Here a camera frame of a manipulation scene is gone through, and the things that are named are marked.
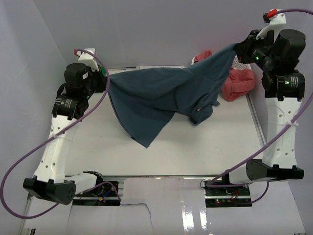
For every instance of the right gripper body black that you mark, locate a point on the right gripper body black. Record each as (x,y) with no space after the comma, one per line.
(257,50)

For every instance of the folded green t shirt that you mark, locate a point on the folded green t shirt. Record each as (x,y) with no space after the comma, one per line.
(103,70)

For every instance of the white perforated plastic basket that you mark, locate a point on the white perforated plastic basket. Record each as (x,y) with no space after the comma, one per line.
(240,64)

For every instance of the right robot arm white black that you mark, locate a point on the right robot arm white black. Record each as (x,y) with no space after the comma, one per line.
(284,89)

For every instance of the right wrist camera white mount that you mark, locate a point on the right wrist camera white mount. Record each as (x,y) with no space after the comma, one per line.
(274,20)

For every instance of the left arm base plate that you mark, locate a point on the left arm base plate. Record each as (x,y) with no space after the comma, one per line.
(103,196)

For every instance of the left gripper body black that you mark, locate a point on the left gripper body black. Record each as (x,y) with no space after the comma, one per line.
(96,82)

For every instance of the blue t shirt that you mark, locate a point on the blue t shirt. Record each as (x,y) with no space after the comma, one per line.
(145,100)

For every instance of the red t shirt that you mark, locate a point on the red t shirt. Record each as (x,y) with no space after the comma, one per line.
(234,83)

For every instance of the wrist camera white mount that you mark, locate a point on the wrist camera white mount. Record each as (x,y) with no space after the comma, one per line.
(87,59)
(274,20)

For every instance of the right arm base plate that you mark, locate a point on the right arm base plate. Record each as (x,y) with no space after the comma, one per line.
(229,197)

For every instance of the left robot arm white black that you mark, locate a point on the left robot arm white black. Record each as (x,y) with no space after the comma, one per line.
(49,181)

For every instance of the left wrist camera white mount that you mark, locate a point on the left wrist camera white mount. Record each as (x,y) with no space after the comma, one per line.
(87,59)

